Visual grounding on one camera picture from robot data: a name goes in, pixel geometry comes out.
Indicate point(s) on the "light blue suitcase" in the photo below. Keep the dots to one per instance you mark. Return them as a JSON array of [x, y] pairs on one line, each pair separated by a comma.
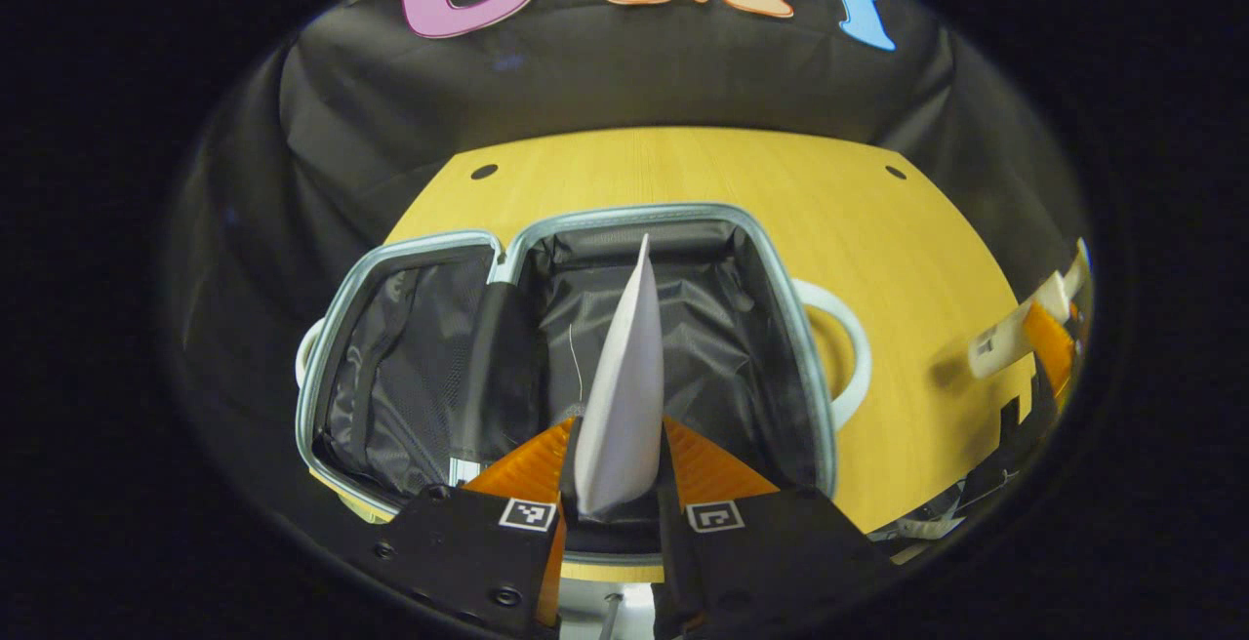
[[722, 347]]

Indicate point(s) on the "white pump bottle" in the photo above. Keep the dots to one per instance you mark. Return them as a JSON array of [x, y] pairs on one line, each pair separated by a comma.
[[1005, 342]]

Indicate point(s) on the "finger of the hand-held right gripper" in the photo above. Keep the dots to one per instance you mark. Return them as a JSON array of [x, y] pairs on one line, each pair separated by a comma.
[[1049, 347]]

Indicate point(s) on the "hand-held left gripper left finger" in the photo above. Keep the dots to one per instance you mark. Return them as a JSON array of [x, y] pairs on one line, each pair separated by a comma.
[[459, 552]]

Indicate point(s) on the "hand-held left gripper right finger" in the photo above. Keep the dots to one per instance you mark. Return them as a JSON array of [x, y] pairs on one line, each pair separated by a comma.
[[771, 562]]

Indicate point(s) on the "black backdrop cloth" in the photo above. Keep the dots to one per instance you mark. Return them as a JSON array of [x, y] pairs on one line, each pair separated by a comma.
[[624, 84]]

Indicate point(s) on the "white squeeze tube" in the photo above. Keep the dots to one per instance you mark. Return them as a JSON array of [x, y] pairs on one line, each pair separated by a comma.
[[624, 406]]

